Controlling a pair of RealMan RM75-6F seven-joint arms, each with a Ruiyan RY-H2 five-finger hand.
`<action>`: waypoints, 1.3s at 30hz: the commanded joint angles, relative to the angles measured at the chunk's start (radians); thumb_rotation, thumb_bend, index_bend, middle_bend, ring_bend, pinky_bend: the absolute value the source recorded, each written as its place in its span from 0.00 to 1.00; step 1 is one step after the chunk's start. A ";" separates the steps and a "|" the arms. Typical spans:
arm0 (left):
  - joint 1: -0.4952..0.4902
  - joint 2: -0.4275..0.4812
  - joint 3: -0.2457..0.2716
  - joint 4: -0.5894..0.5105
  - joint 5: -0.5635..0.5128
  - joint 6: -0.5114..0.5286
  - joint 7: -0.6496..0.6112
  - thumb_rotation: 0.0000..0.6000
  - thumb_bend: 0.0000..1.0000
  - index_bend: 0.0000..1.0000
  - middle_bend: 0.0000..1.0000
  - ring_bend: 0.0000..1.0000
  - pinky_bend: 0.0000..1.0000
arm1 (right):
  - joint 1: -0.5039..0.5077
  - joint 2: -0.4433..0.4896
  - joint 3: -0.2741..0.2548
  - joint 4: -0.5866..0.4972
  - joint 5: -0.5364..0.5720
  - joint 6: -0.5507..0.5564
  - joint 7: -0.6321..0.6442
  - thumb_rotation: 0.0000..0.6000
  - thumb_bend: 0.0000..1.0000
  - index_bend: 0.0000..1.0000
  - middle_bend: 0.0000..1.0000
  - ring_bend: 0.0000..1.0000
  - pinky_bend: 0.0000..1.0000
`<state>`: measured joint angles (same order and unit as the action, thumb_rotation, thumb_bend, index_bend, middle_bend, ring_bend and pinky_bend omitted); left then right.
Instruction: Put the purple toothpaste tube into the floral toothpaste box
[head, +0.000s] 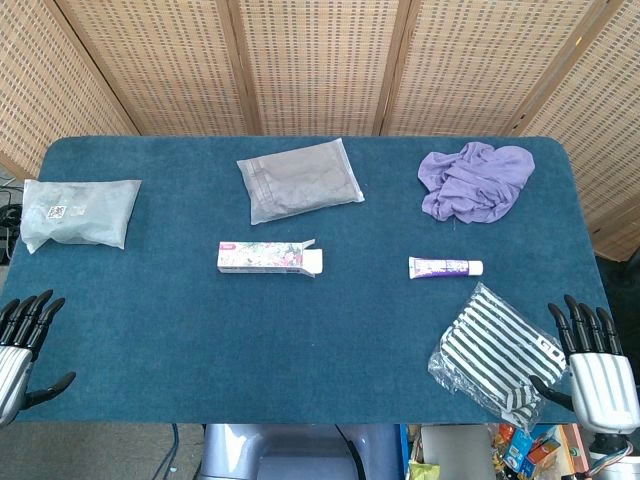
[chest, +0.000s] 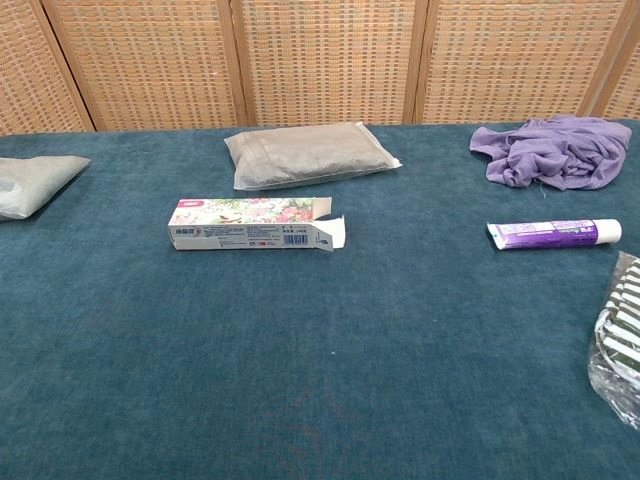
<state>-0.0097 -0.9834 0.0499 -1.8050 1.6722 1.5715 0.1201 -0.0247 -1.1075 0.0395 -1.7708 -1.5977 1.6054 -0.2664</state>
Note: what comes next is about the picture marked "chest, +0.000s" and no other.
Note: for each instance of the grey fabric in clear bag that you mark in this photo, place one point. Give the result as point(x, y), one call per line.
point(305, 155)

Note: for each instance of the green striped cloth in bag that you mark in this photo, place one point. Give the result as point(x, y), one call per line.
point(622, 330)

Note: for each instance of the floral toothpaste carton box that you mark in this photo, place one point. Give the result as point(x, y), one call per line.
point(240, 223)

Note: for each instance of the purple toothpaste tube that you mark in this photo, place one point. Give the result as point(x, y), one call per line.
point(545, 234)

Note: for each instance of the grey-green fabric in clear bag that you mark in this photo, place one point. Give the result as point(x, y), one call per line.
point(30, 182)

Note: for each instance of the teal table cloth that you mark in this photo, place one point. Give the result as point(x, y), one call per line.
point(300, 340)

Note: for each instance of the woven rattan folding screen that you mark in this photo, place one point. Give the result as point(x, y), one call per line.
point(320, 60)

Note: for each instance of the crumpled purple cloth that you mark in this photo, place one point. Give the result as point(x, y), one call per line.
point(555, 150)

